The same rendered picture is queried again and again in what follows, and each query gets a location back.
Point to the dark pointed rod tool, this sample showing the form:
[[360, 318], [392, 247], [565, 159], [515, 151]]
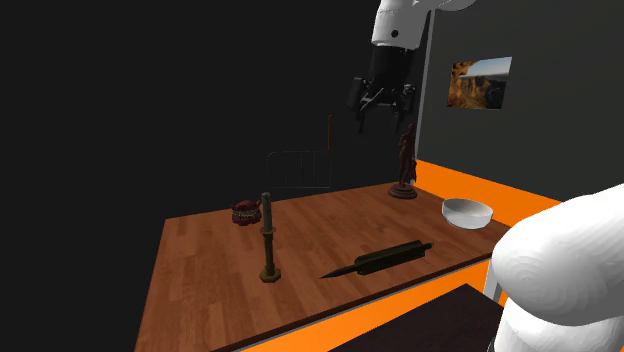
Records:
[[387, 257]]

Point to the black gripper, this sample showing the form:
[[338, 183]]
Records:
[[388, 66]]

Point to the dark metal bar frame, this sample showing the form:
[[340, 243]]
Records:
[[300, 170]]

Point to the landscape wall picture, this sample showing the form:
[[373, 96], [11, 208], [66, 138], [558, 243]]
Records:
[[480, 83]]

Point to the brass candlestick with candle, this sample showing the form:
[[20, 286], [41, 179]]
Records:
[[267, 244]]

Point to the dark red denture model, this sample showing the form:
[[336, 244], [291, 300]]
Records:
[[246, 213]]

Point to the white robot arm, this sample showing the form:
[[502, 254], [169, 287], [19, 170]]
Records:
[[560, 253]]

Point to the white bowl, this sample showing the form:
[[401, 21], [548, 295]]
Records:
[[467, 213]]

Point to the brown human figure statue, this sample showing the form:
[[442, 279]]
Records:
[[405, 156]]

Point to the wooden table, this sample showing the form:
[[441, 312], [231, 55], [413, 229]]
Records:
[[209, 273]]

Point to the dark robot stand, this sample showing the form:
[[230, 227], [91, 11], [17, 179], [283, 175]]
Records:
[[438, 324]]

